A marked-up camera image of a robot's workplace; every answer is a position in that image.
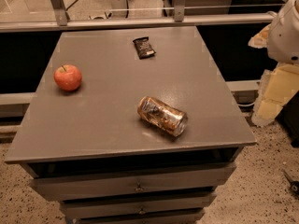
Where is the grey drawer cabinet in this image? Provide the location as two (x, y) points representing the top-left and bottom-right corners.
(6, 27), (255, 224)

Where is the metal guard rail frame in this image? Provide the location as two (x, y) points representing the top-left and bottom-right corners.
(0, 0), (288, 33)

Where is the black snack packet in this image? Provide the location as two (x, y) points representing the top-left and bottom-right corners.
(133, 36), (155, 60)

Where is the black caster wheel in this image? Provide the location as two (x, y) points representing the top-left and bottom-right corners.
(283, 170), (299, 195)

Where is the red apple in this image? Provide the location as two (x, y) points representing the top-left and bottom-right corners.
(53, 64), (82, 91)

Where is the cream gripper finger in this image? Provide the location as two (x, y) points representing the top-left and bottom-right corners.
(248, 25), (270, 49)
(251, 63), (299, 127)

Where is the orange soda can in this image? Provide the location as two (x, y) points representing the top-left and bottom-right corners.
(137, 96), (188, 137)

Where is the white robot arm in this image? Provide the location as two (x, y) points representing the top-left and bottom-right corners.
(248, 0), (299, 127)

